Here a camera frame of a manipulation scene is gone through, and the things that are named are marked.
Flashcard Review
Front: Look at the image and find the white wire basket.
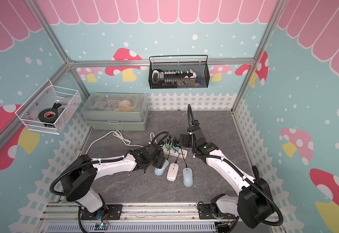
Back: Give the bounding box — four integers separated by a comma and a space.
15, 80, 82, 135

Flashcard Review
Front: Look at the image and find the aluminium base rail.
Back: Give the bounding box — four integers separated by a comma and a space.
34, 203, 235, 233

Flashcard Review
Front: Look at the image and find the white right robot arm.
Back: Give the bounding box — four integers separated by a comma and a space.
185, 121, 284, 229

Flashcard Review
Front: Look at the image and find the white power cable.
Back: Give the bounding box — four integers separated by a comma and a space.
77, 130, 164, 155

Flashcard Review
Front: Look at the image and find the pale blue wireless mouse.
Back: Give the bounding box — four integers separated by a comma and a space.
183, 168, 193, 187

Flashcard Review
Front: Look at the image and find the black wire mesh basket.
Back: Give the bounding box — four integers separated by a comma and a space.
148, 55, 210, 89

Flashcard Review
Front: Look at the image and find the light blue wireless mouse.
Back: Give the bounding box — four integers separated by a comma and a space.
154, 159, 169, 176

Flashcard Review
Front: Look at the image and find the white pink wireless mouse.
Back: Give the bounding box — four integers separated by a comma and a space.
167, 163, 179, 182

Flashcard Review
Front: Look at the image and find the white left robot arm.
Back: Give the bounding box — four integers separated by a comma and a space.
50, 143, 165, 213

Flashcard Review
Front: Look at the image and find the black tape roll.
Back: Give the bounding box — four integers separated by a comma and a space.
38, 108, 59, 124

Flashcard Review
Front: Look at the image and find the white power strip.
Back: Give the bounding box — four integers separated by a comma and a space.
162, 145, 188, 159

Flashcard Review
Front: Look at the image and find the green plastic storage box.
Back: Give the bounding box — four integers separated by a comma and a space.
81, 93, 149, 131

